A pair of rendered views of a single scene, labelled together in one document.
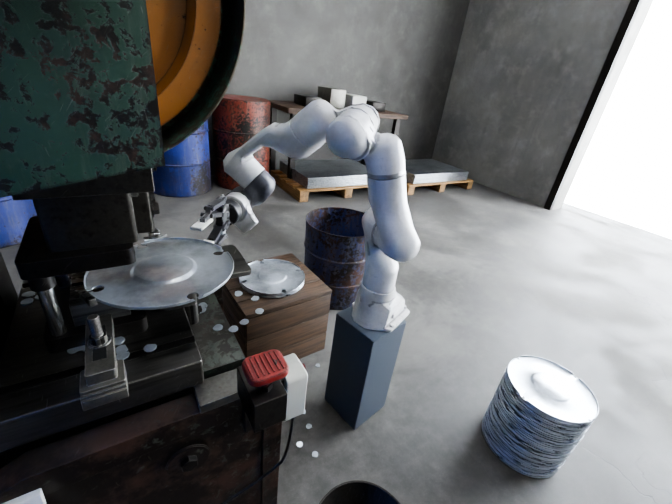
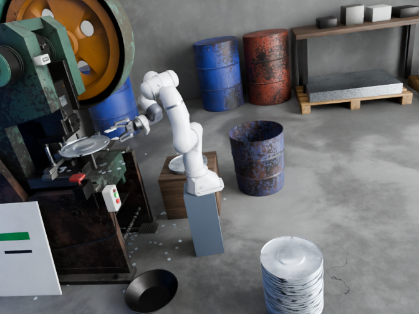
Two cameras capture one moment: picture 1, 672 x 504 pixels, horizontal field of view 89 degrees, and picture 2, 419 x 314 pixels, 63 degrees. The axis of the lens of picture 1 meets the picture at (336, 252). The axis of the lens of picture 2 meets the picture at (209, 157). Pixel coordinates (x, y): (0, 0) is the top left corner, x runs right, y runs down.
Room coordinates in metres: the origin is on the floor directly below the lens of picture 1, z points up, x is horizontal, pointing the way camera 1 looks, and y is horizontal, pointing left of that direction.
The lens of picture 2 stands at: (-0.18, -1.50, 1.51)
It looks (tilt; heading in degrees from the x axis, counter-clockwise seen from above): 26 degrees down; 46
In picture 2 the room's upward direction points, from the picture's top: 10 degrees counter-clockwise
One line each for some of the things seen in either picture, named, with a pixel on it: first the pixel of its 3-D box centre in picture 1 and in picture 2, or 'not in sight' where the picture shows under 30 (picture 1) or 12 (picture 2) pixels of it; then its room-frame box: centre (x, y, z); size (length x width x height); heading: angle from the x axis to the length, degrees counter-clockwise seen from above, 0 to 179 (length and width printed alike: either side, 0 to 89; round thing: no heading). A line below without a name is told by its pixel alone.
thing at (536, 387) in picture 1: (550, 386); (290, 256); (0.90, -0.82, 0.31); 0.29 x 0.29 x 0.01
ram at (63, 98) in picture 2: (92, 149); (57, 106); (0.57, 0.44, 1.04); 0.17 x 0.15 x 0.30; 125
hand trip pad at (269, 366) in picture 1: (265, 379); (78, 182); (0.41, 0.09, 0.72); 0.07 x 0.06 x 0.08; 125
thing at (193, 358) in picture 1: (106, 322); (72, 163); (0.55, 0.47, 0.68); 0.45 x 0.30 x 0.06; 35
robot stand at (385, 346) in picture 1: (362, 363); (204, 218); (0.97, -0.16, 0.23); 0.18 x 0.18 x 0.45; 46
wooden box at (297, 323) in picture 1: (271, 310); (192, 184); (1.29, 0.27, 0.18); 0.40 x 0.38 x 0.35; 128
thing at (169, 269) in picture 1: (164, 267); (85, 146); (0.62, 0.37, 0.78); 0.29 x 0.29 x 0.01
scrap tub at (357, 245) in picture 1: (338, 257); (258, 157); (1.77, -0.02, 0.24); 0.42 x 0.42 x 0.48
